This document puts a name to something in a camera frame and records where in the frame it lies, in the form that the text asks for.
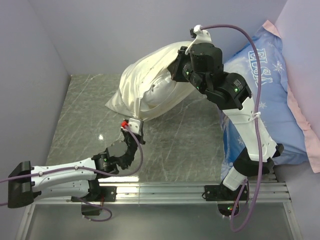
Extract white pillow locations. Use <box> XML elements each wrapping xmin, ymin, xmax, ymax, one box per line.
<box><xmin>138</xmin><ymin>71</ymin><xmax>195</xmax><ymax>121</ymax></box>

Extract cream pillowcase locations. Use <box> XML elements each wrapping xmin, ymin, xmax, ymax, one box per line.
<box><xmin>105</xmin><ymin>41</ymin><xmax>191</xmax><ymax>121</ymax></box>

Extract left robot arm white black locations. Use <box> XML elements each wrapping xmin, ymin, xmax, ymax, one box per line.
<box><xmin>7</xmin><ymin>128</ymin><xmax>145</xmax><ymax>209</ymax></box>

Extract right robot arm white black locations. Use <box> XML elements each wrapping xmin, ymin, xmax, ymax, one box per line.
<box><xmin>168</xmin><ymin>42</ymin><xmax>284</xmax><ymax>200</ymax></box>

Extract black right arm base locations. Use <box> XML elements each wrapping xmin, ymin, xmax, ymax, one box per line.
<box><xmin>201</xmin><ymin>182</ymin><xmax>250</xmax><ymax>218</ymax></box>

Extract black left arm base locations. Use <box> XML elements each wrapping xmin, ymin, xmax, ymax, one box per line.
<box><xmin>70</xmin><ymin>186</ymin><xmax>117</xmax><ymax>222</ymax></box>

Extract blue Elsa pillow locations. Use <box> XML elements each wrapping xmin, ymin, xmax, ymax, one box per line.
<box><xmin>219</xmin><ymin>20</ymin><xmax>320</xmax><ymax>180</ymax></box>

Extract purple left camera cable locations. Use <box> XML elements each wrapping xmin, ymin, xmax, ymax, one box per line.
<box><xmin>0</xmin><ymin>126</ymin><xmax>145</xmax><ymax>223</ymax></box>

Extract purple camera cable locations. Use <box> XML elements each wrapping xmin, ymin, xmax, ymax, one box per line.
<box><xmin>0</xmin><ymin>126</ymin><xmax>145</xmax><ymax>223</ymax></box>
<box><xmin>199</xmin><ymin>23</ymin><xmax>265</xmax><ymax>233</ymax></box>

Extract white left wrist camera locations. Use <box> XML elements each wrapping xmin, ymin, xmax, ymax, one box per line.
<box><xmin>121</xmin><ymin>118</ymin><xmax>144</xmax><ymax>136</ymax></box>

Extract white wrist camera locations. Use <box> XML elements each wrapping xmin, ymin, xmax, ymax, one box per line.
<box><xmin>185</xmin><ymin>25</ymin><xmax>212</xmax><ymax>55</ymax></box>
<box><xmin>121</xmin><ymin>118</ymin><xmax>144</xmax><ymax>136</ymax></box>

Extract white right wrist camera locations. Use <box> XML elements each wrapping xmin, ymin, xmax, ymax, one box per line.
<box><xmin>185</xmin><ymin>25</ymin><xmax>212</xmax><ymax>55</ymax></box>

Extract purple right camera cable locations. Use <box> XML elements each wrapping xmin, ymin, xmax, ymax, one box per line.
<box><xmin>199</xmin><ymin>23</ymin><xmax>265</xmax><ymax>233</ymax></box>

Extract aluminium mounting rail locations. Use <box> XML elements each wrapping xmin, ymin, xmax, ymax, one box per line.
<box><xmin>16</xmin><ymin>182</ymin><xmax>300</xmax><ymax>240</ymax></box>

